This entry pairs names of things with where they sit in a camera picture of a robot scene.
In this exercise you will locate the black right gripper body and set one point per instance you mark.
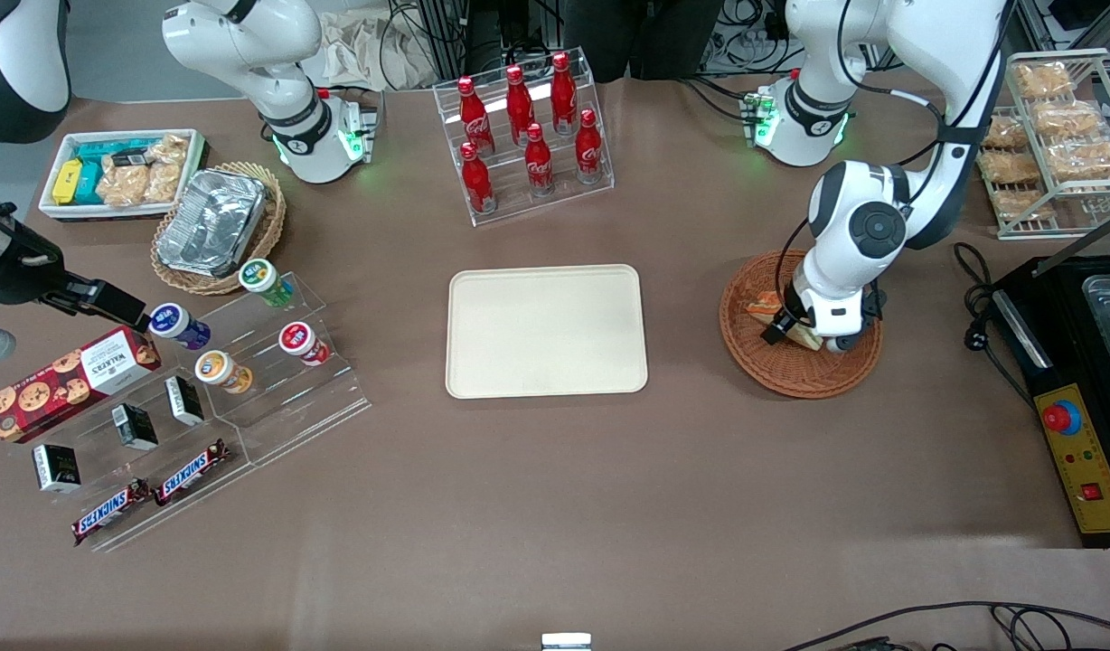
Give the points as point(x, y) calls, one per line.
point(22, 278)

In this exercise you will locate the red lid gum jar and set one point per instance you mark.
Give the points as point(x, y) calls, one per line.
point(300, 342)

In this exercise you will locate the person in black clothes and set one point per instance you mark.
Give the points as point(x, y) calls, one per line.
point(627, 36)

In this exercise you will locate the teal snack packet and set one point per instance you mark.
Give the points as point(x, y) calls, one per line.
point(98, 149)
point(89, 183)

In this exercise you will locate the clear bag of fried snacks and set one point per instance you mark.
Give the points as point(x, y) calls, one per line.
point(1002, 133)
point(1043, 80)
point(1023, 206)
point(1009, 168)
point(1086, 159)
point(1068, 117)

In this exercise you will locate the orange lid gum jar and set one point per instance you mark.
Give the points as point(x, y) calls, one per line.
point(219, 371)

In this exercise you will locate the white plastic bin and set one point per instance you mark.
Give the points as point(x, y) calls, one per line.
point(53, 210)

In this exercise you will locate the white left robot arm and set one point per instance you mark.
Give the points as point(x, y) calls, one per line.
point(858, 226)

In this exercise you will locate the clear acrylic stepped shelf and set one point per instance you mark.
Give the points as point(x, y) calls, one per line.
point(302, 407)
point(103, 470)

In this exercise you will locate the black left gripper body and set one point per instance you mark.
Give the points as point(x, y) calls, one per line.
point(797, 304)

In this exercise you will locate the brown wicker basket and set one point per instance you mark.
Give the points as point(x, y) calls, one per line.
point(790, 375)

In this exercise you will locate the purple lid gum jar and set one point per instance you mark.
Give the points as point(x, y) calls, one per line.
point(175, 324)

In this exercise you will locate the red Walkers shortbread box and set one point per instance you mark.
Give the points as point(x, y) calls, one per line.
point(67, 384)

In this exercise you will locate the aluminium foil tray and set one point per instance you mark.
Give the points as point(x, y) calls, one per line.
point(211, 221)

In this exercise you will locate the green lid gum jar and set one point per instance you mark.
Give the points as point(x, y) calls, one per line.
point(264, 278)

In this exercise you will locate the small white object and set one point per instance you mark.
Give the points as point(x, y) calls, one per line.
point(566, 642)

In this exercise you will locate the small black box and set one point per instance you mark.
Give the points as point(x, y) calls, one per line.
point(184, 400)
point(58, 468)
point(135, 427)

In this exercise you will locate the Snickers bar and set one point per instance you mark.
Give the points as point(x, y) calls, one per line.
point(192, 472)
point(110, 513)

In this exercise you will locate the clear acrylic bottle rack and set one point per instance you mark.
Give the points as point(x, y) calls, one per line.
point(519, 206)

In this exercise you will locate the black countertop appliance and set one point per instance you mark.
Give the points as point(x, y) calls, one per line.
point(1061, 344)

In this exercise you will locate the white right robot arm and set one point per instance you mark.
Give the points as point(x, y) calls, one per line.
point(248, 45)

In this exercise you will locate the yellow snack packet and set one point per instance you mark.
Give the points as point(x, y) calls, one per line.
point(67, 183)

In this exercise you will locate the yellow emergency stop control box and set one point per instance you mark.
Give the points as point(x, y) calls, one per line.
point(1084, 461)

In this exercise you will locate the red cola bottle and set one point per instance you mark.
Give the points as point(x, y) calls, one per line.
point(476, 181)
point(564, 90)
point(520, 104)
point(539, 163)
point(589, 149)
point(474, 113)

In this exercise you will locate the beige plastic tray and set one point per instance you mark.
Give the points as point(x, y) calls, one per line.
point(546, 330)

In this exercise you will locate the light wicker basket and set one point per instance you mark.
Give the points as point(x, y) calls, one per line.
point(270, 226)

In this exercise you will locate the triangular sandwich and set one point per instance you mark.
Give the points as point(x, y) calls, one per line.
point(761, 303)

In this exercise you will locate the crumpled beige paper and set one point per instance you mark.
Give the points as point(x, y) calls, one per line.
point(356, 50)

